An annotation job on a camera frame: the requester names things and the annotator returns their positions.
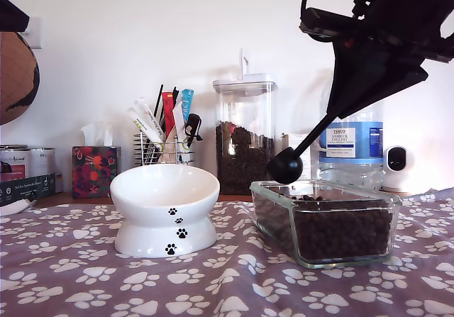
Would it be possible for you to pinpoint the tall clear kibble canister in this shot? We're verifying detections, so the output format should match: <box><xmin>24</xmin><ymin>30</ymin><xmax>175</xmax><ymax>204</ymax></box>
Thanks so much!
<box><xmin>211</xmin><ymin>49</ymin><xmax>278</xmax><ymax>196</ymax></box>

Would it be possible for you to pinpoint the blue sachet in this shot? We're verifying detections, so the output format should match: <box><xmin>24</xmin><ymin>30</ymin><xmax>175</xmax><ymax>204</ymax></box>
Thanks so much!
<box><xmin>180</xmin><ymin>89</ymin><xmax>196</xmax><ymax>125</ymax></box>

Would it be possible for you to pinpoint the white dish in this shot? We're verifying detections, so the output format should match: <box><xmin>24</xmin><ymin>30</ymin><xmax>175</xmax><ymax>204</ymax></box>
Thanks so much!
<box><xmin>0</xmin><ymin>199</ymin><xmax>35</xmax><ymax>216</ymax></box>

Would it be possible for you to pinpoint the white tissue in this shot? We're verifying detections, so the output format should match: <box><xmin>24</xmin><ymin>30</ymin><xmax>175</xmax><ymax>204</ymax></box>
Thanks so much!
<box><xmin>79</xmin><ymin>121</ymin><xmax>114</xmax><ymax>148</ymax></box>

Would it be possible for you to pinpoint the plain silver tin can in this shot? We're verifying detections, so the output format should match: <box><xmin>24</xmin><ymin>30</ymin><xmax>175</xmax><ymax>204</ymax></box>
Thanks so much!
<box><xmin>30</xmin><ymin>148</ymin><xmax>57</xmax><ymax>177</ymax></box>

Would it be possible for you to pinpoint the black plastic measuring scoop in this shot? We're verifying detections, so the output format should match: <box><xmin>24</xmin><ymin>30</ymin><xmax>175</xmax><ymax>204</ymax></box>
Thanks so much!
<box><xmin>266</xmin><ymin>113</ymin><xmax>336</xmax><ymax>184</ymax></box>

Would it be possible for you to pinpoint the white ceramic paw-print cat bowl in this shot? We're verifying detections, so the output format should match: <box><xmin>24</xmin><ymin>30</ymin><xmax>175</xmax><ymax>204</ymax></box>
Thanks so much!
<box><xmin>109</xmin><ymin>164</ymin><xmax>221</xmax><ymax>259</ymax></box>

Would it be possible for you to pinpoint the large brown kibble mass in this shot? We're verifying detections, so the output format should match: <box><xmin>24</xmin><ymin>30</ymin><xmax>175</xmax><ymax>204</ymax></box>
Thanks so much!
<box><xmin>253</xmin><ymin>187</ymin><xmax>394</xmax><ymax>264</ymax></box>

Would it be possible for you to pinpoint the plain white paper sachet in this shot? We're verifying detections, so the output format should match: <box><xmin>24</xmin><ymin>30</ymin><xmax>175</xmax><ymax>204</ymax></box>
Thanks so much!
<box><xmin>171</xmin><ymin>100</ymin><xmax>191</xmax><ymax>153</ymax></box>

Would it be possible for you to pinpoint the white cardboard carton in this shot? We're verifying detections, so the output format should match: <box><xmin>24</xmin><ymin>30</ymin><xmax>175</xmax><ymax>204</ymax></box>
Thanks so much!
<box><xmin>282</xmin><ymin>132</ymin><xmax>313</xmax><ymax>190</ymax></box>

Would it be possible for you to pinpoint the round brown globe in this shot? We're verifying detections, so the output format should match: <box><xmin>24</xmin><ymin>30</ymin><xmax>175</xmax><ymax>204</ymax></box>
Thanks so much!
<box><xmin>0</xmin><ymin>31</ymin><xmax>40</xmax><ymax>126</ymax></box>

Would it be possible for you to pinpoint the tin can with red label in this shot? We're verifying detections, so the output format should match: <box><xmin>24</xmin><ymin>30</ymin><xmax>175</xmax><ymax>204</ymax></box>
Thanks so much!
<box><xmin>0</xmin><ymin>145</ymin><xmax>32</xmax><ymax>183</ymax></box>

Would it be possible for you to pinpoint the red sachet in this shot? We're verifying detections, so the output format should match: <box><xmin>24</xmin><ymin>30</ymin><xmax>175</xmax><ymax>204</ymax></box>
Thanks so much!
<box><xmin>161</xmin><ymin>91</ymin><xmax>177</xmax><ymax>143</ymax></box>

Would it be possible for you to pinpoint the black strap clip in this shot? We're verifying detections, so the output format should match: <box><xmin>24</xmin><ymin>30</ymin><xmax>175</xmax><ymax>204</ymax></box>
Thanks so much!
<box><xmin>183</xmin><ymin>113</ymin><xmax>205</xmax><ymax>145</ymax></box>

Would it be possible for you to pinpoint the chrome wire holder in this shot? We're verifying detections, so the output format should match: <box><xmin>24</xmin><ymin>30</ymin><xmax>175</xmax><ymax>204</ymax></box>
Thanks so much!
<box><xmin>133</xmin><ymin>132</ymin><xmax>195</xmax><ymax>168</ymax></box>

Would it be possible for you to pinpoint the white sachet with green print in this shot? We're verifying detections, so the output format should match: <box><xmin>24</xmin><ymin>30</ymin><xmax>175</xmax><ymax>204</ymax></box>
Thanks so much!
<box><xmin>127</xmin><ymin>106</ymin><xmax>161</xmax><ymax>144</ymax></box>
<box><xmin>133</xmin><ymin>97</ymin><xmax>167</xmax><ymax>143</ymax></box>

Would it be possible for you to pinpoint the grey paw-print cloth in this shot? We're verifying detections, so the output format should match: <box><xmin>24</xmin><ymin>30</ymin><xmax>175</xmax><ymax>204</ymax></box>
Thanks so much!
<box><xmin>0</xmin><ymin>186</ymin><xmax>454</xmax><ymax>317</ymax></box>

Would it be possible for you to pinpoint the dark printed cardboard box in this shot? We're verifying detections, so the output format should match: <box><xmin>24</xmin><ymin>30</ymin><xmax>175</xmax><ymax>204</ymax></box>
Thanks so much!
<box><xmin>0</xmin><ymin>173</ymin><xmax>57</xmax><ymax>208</ymax></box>

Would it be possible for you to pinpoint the floral tissue box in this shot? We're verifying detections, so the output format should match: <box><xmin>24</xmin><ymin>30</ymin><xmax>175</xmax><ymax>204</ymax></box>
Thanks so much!
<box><xmin>72</xmin><ymin>145</ymin><xmax>121</xmax><ymax>200</ymax></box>

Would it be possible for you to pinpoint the thin black stick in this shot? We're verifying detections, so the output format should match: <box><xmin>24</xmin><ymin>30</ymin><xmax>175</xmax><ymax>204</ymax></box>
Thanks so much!
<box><xmin>152</xmin><ymin>84</ymin><xmax>165</xmax><ymax>120</ymax></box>

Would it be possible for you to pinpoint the small white round camera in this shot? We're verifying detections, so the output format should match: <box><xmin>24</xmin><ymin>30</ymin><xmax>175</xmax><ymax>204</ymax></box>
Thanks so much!
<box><xmin>382</xmin><ymin>145</ymin><xmax>416</xmax><ymax>193</ymax></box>

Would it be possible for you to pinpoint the rectangular clear glass container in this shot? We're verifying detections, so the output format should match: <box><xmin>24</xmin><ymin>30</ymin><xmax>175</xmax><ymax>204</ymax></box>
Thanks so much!
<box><xmin>249</xmin><ymin>179</ymin><xmax>404</xmax><ymax>270</ymax></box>

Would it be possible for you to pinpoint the large blue-label water bottle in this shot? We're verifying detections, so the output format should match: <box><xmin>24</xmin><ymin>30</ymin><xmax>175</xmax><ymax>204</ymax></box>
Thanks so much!
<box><xmin>318</xmin><ymin>77</ymin><xmax>385</xmax><ymax>190</ymax></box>

